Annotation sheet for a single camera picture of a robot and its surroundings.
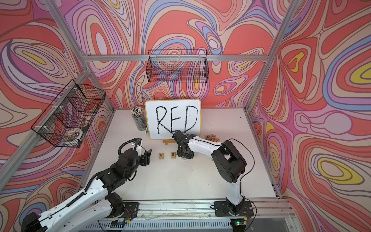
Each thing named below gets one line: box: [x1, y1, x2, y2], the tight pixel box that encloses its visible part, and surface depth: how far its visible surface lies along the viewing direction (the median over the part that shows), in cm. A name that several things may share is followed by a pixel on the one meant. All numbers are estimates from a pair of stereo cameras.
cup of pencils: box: [130, 106, 148, 131], surface depth 98 cm
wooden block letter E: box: [170, 151, 177, 159], surface depth 93 cm
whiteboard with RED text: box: [144, 99, 202, 141], surface depth 92 cm
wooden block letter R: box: [158, 152, 165, 160], surface depth 93 cm
